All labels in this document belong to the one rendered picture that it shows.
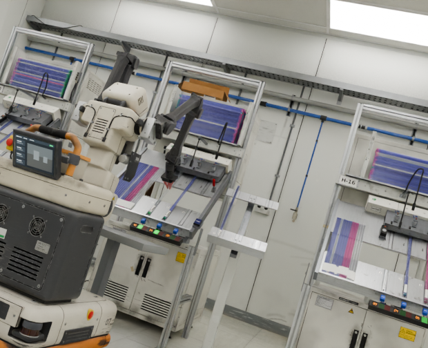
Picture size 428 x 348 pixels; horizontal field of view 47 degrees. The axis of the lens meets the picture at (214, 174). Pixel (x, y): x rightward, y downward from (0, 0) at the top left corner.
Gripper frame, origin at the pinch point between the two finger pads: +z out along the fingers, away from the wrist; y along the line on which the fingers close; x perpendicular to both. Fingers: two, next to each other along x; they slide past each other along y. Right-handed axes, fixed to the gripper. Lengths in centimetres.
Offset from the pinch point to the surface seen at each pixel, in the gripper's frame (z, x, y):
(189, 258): 16, 42, -34
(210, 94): -32, -96, 9
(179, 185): 0.3, -6.8, -5.0
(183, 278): 26, 50, -34
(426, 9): -103, -197, -137
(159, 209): 2.6, 21.9, -3.9
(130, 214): 3.6, 33.5, 10.6
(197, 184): 0.0, -12.6, -15.3
